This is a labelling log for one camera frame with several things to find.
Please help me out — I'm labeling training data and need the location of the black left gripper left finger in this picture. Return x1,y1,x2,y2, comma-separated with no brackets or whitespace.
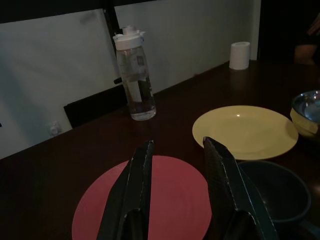
96,139,155,240

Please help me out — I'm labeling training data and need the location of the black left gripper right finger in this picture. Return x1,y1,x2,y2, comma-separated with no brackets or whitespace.
202,136,279,240

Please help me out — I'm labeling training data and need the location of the red round plate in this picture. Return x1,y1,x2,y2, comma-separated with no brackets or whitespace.
71,155,213,240

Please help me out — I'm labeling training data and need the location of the dark blue bowl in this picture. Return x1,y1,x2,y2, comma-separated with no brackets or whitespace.
236,160,312,240

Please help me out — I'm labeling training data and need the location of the yellow round plate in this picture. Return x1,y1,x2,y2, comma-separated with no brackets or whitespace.
192,105,299,161

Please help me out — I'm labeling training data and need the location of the black chair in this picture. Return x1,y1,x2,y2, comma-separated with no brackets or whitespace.
63,0,131,130

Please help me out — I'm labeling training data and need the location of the steel bowl with yellow band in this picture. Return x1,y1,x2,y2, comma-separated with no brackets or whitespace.
289,89,320,138

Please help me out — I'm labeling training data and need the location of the clear water bottle white lid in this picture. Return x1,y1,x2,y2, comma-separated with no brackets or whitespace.
112,25,157,122

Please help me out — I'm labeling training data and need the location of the white paper roll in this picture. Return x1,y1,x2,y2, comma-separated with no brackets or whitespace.
228,41,251,70

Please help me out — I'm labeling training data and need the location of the seated person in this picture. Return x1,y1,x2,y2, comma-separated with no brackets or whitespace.
293,12,320,66

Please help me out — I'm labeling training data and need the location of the white wall socket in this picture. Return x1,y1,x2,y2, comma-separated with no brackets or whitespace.
48,120,61,136

